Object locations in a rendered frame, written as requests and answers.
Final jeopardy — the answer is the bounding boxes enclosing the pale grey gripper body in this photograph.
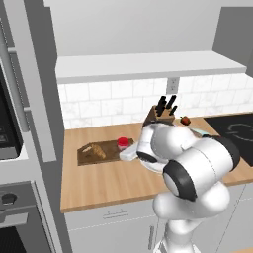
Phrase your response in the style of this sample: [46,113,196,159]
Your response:
[119,142,140,163]

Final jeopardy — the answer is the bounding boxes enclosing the dark brown cutting board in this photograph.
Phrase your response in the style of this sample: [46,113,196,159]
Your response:
[76,138,136,167]

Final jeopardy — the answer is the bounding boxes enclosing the brown croissant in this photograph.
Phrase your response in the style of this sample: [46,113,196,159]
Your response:
[81,143,108,161]

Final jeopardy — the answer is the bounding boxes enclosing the grey tall cabinet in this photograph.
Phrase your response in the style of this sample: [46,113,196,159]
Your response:
[0,0,74,253]

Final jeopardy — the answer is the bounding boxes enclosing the white plate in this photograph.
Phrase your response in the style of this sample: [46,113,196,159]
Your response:
[137,158,166,174]

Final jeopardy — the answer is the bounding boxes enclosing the wooden knife block black knives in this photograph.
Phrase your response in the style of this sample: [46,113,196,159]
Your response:
[142,94,179,128]

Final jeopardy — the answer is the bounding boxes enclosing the red strawberry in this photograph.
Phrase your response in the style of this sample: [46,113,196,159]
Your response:
[179,115,192,127]

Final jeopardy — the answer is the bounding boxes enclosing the grey drawer front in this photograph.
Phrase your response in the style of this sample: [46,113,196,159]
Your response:
[63,197,166,232]

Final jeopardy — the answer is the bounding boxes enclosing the pale teal plate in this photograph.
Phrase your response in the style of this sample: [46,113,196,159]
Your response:
[190,127,212,138]

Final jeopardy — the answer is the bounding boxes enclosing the grey cupboard door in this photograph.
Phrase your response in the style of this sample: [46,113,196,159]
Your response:
[66,215,167,253]
[215,183,253,253]

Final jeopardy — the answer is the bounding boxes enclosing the black hob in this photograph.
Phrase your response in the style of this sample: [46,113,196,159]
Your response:
[204,113,253,168]

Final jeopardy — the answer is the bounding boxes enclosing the black oven knob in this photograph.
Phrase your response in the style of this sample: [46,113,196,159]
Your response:
[1,193,18,206]

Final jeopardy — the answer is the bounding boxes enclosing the grey oven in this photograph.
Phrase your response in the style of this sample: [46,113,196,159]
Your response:
[0,180,53,253]

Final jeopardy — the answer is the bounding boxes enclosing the grey range hood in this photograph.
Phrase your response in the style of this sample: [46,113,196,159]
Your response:
[211,6,253,69]

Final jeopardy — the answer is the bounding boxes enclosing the grey drawer handle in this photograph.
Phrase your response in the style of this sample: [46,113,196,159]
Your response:
[102,210,129,220]

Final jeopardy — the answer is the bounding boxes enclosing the white wall outlet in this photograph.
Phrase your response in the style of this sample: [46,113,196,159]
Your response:
[165,76,181,95]

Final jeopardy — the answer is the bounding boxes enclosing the grey cupboard door handle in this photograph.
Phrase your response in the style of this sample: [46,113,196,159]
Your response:
[147,224,156,252]

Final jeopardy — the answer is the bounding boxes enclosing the grey wall cabinet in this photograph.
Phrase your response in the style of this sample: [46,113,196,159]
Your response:
[42,0,248,85]

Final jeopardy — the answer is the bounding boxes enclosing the grey oven handle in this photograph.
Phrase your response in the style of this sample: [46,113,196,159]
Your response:
[0,211,30,227]

